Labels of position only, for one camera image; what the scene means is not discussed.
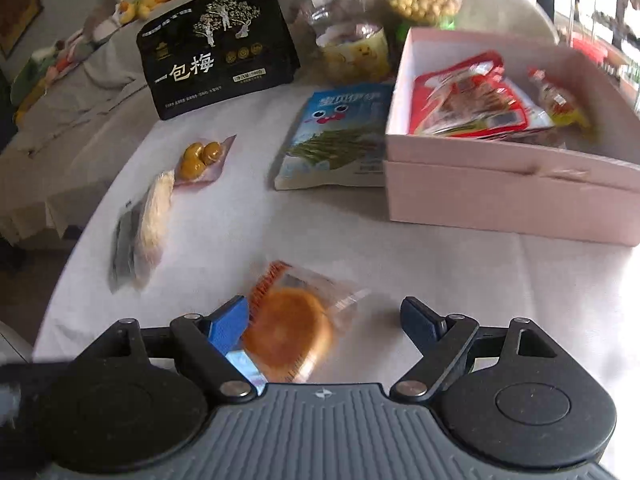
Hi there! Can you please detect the round cake clear packet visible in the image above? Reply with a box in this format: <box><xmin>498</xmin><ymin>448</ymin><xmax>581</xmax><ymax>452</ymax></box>
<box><xmin>241</xmin><ymin>260</ymin><xmax>369</xmax><ymax>384</ymax></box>

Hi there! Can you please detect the blue snack bag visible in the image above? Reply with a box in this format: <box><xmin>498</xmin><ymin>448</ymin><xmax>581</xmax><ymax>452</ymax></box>
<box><xmin>273</xmin><ymin>84</ymin><xmax>393</xmax><ymax>191</ymax></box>

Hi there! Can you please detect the pink cardboard box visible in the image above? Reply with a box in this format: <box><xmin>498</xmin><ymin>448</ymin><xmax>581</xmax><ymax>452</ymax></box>
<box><xmin>385</xmin><ymin>27</ymin><xmax>639</xmax><ymax>246</ymax></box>

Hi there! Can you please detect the framed wall picture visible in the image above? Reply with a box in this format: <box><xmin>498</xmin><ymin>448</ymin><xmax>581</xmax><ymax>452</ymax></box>
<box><xmin>1</xmin><ymin>0</ymin><xmax>43</xmax><ymax>58</ymax></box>

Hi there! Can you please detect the white tablecloth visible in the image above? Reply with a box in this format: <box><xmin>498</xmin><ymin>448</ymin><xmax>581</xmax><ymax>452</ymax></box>
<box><xmin>35</xmin><ymin>84</ymin><xmax>639</xmax><ymax>479</ymax></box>

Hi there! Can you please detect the red lid clear jar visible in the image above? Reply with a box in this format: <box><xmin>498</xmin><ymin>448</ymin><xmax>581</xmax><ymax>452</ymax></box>
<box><xmin>299</xmin><ymin>0</ymin><xmax>390</xmax><ymax>86</ymax></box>

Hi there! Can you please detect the black plum snack bag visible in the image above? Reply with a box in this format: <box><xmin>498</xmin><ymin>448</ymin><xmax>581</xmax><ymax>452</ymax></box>
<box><xmin>137</xmin><ymin>0</ymin><xmax>300</xmax><ymax>120</ymax></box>

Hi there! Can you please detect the yellow chestnuts vacuum pack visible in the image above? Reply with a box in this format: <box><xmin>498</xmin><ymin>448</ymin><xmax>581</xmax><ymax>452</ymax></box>
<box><xmin>175</xmin><ymin>136</ymin><xmax>235</xmax><ymax>190</ymax></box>

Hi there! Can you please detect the red white snack pouch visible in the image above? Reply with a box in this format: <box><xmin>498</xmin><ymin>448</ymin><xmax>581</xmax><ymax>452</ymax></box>
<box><xmin>408</xmin><ymin>51</ymin><xmax>553</xmax><ymax>140</ymax></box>

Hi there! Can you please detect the beige cracker bar packet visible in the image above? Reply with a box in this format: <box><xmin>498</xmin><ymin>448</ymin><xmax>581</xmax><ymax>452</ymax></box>
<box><xmin>132</xmin><ymin>170</ymin><xmax>175</xmax><ymax>288</ymax></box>

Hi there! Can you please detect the dark bar clear packet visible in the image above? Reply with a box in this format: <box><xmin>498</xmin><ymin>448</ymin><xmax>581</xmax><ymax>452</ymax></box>
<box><xmin>108</xmin><ymin>202</ymin><xmax>142</xmax><ymax>292</ymax></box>

